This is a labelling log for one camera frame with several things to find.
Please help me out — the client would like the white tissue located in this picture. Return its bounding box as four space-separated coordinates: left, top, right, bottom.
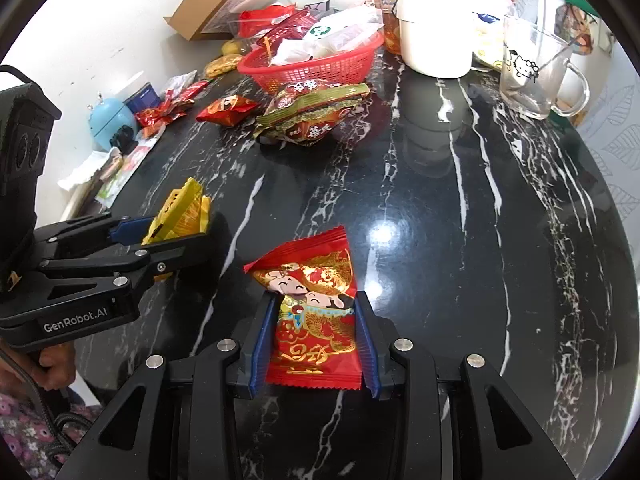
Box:
57 147 123 191

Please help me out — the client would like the metal stirrer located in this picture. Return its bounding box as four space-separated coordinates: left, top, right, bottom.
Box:
525 42 576 91

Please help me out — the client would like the red strip packet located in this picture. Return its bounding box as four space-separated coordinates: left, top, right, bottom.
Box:
162 80 210 108

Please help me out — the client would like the red cartoon print snack packet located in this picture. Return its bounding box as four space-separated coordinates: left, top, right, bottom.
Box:
243 226 363 392

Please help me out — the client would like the person's left hand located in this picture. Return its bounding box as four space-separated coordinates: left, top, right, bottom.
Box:
0 341 77 392

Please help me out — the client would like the small black gadget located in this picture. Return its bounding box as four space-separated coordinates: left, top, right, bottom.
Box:
110 127 138 153

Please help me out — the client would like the red snack bag green band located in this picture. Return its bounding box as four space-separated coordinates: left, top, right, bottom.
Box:
252 79 372 147

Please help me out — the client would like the small clear packet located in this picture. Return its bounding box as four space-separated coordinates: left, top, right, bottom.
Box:
162 70 198 96

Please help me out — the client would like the grey leaf print chair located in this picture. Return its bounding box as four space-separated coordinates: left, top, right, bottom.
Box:
575 82 640 231

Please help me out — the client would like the purple floral clothing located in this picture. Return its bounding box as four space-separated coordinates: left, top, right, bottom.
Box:
0 390 103 480

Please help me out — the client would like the colourful hanging decoration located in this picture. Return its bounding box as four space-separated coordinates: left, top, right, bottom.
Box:
565 2 601 56

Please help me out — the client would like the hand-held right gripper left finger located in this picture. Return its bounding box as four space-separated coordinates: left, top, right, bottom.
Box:
55 292 281 480

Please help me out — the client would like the glass mug cartoon cat print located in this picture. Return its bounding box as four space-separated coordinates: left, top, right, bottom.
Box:
499 14 591 121

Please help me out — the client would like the yellow pastry packet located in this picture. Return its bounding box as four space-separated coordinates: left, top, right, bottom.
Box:
205 54 246 79

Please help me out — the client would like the light blue round gadget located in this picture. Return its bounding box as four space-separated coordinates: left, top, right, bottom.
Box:
89 92 137 151

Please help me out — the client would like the dark blue small box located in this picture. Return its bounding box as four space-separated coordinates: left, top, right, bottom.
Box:
122 82 161 116

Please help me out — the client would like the red crinkled plastic bag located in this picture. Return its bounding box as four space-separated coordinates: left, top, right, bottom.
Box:
237 4 298 38

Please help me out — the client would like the yellow snack packet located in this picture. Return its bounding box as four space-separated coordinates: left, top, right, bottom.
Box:
141 176 213 246

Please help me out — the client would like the brown cardboard box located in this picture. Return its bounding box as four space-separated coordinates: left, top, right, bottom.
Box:
165 0 283 42

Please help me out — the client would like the small red gold packet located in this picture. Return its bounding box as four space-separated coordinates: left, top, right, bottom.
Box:
196 95 258 128

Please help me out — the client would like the orange glass jar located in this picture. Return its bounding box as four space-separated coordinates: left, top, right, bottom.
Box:
372 0 403 56

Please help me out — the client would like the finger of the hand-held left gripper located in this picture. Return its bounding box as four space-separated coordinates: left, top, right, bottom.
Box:
34 212 157 257
39 232 217 295

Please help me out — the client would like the white electric kettle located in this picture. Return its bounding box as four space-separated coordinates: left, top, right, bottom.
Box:
392 0 476 79

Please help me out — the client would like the red plastic basket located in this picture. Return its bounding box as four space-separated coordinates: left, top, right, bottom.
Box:
236 25 386 95

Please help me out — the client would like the white green sachet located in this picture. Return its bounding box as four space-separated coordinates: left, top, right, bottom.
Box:
95 140 151 211

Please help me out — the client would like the yellow smiley print bag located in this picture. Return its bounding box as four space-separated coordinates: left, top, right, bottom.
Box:
472 10 508 68

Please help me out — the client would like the red candy wrapper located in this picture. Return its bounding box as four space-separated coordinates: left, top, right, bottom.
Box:
134 102 191 128

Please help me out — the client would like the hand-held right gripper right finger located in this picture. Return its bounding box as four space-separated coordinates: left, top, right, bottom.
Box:
352 290 576 480

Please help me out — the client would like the black cable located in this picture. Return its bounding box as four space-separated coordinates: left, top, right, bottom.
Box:
0 347 93 456

